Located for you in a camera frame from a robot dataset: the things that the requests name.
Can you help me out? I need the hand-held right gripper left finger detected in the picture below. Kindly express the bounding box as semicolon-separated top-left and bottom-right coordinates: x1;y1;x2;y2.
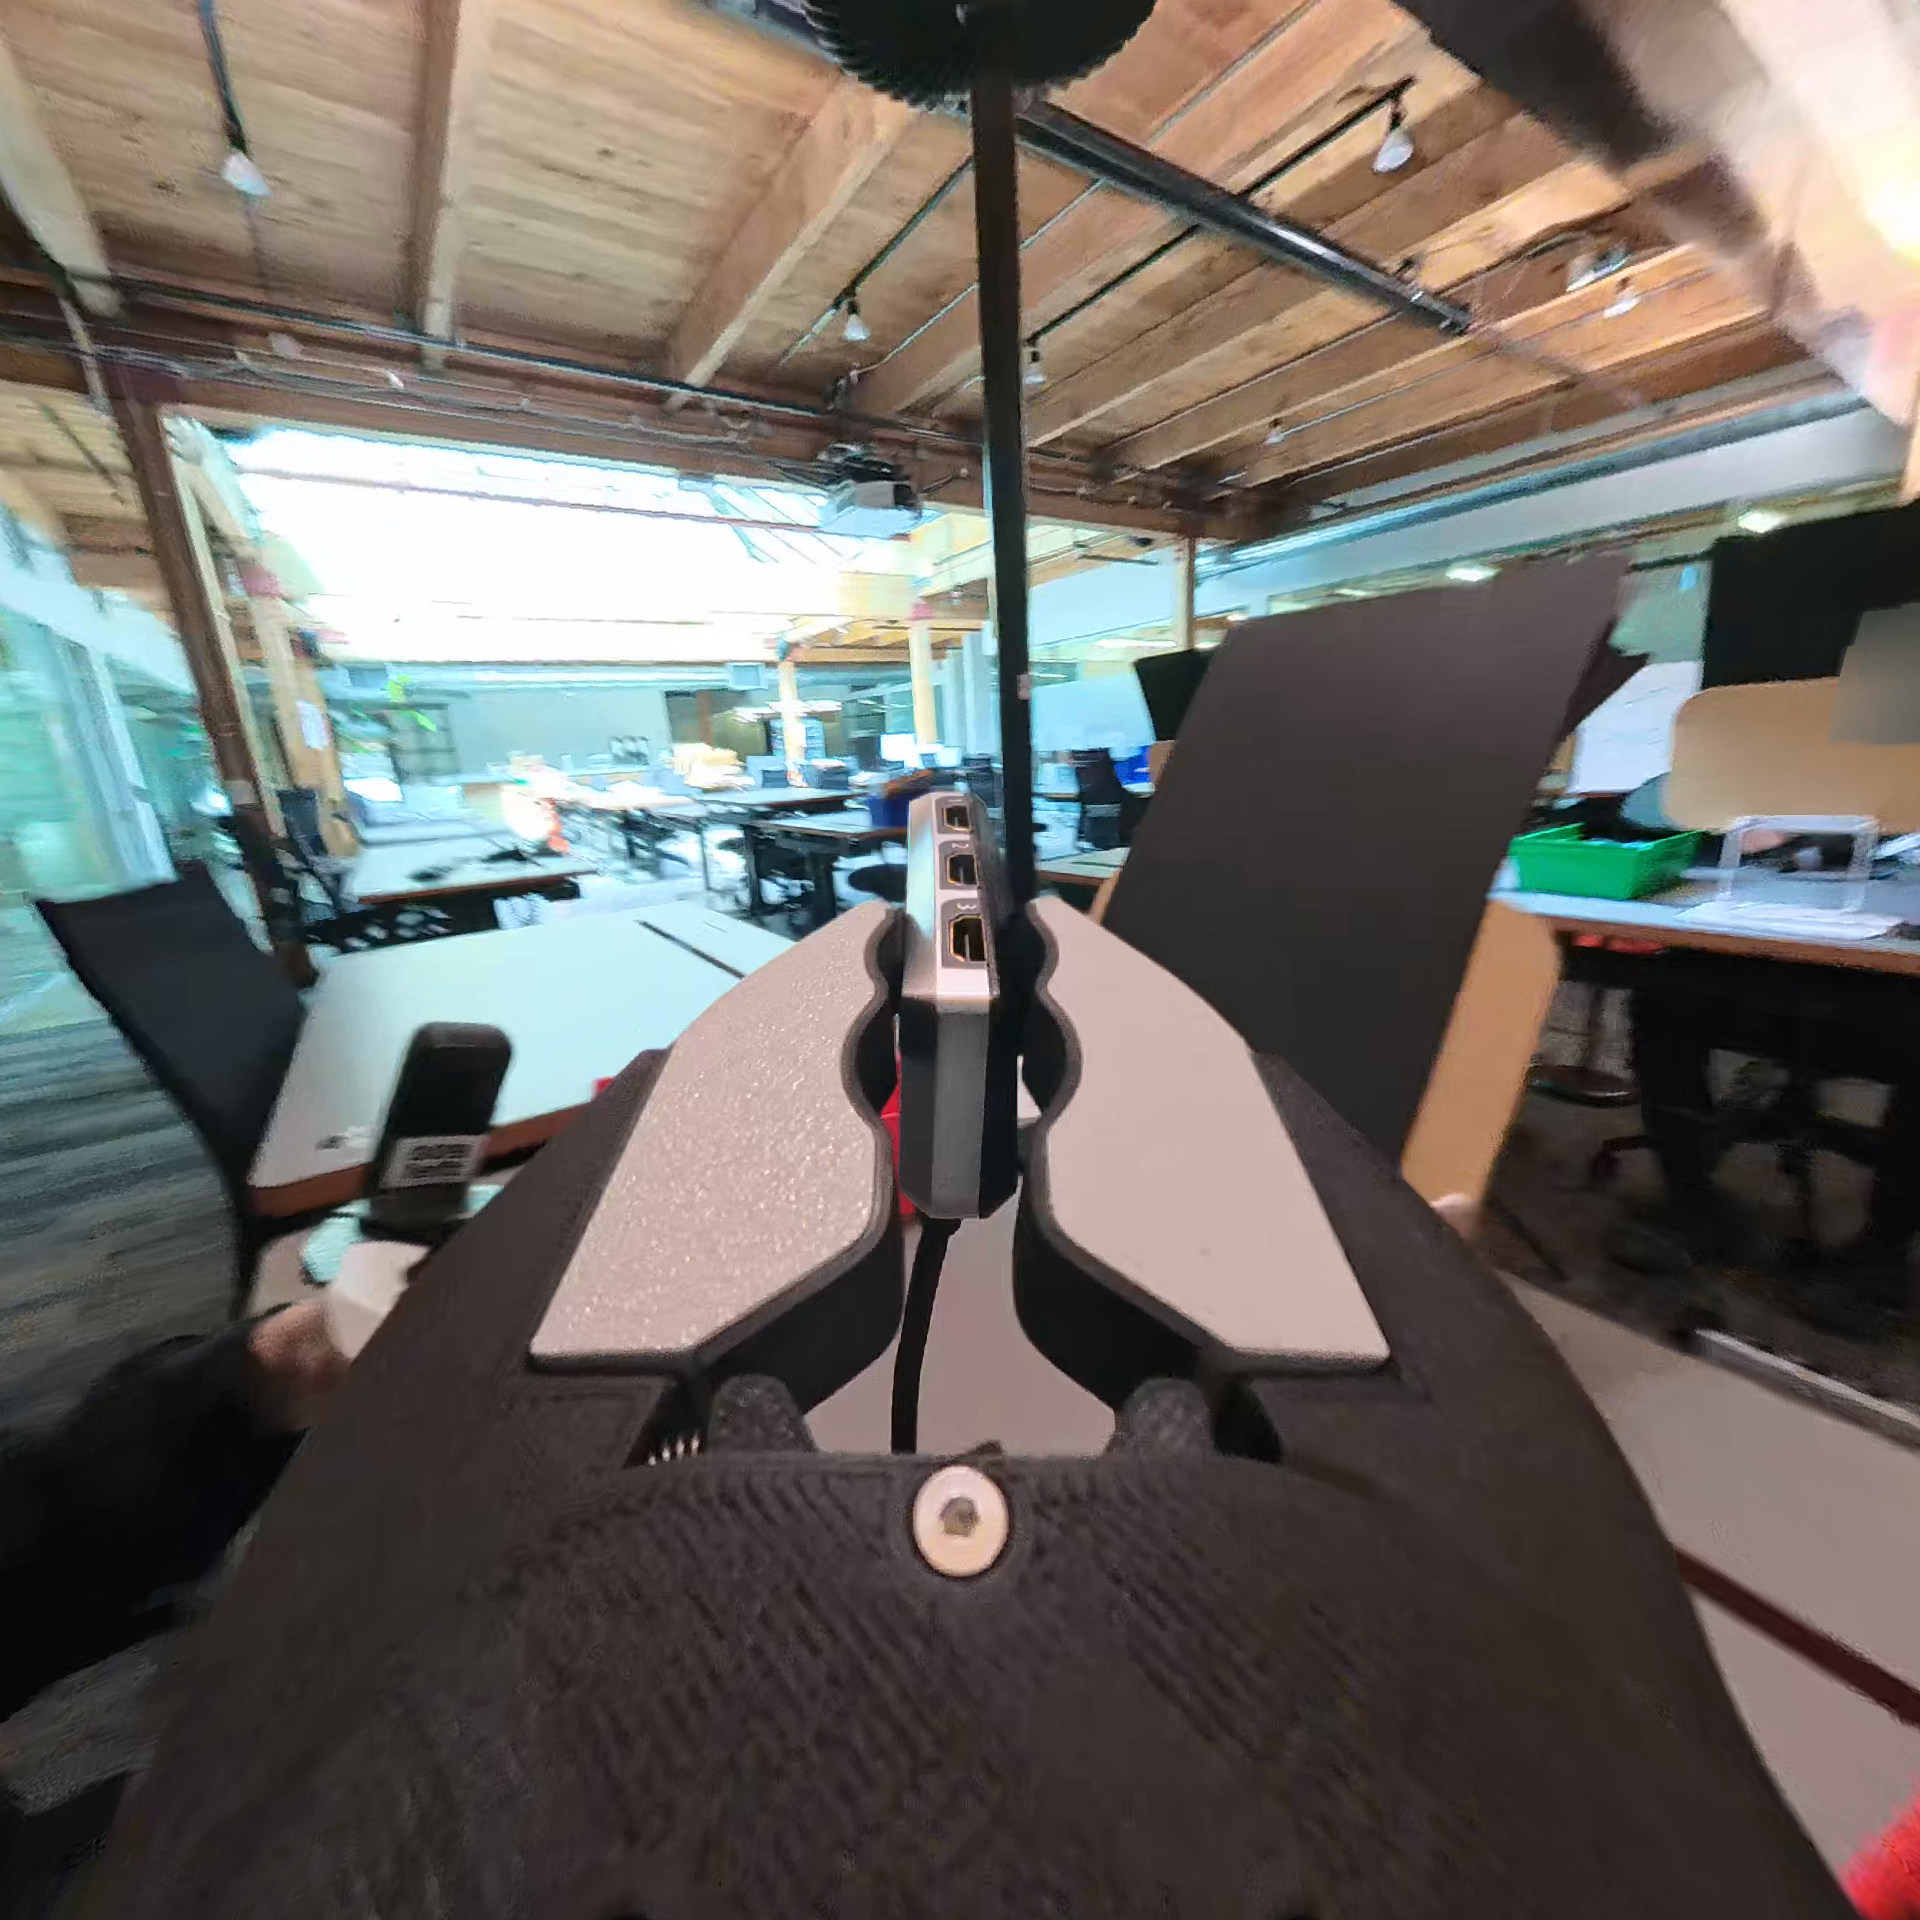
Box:
527;900;909;1374

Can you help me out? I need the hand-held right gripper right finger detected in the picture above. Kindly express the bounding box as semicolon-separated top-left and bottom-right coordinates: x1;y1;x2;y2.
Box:
1016;897;1392;1415

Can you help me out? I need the silver splitter hub with cable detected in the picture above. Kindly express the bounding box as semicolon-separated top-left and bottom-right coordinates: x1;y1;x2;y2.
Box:
889;792;1002;1454

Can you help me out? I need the person's left forearm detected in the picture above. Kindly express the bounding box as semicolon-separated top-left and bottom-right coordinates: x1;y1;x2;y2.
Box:
0;1319;301;1719

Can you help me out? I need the person's left hand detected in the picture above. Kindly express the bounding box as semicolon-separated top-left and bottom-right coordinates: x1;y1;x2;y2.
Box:
246;1298;353;1398

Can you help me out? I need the grey desk with wooden edge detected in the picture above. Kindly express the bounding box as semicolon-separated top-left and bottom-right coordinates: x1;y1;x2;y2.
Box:
246;897;797;1216

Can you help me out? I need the black mesh chair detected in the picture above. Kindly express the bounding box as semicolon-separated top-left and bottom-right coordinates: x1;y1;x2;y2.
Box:
36;862;309;1203

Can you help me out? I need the black panel with wooden edge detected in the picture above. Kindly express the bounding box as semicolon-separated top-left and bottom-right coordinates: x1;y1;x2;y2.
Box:
1093;552;1640;1222

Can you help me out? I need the green bin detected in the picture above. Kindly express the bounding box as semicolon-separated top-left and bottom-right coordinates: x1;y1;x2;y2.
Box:
1505;824;1704;904

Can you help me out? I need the clear acrylic stand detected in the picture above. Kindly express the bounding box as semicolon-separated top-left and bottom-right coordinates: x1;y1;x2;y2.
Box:
1717;815;1880;918

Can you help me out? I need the wooden chair back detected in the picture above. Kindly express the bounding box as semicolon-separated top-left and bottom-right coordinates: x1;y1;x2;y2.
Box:
1663;682;1920;835

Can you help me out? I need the black pole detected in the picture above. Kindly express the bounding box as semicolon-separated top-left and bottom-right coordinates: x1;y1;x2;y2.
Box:
967;82;1039;905

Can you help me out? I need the red crate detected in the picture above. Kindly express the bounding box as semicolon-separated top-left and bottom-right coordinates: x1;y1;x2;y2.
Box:
1841;1798;1920;1920

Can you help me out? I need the black round disc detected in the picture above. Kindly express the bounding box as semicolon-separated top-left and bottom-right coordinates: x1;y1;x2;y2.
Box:
801;0;1161;110

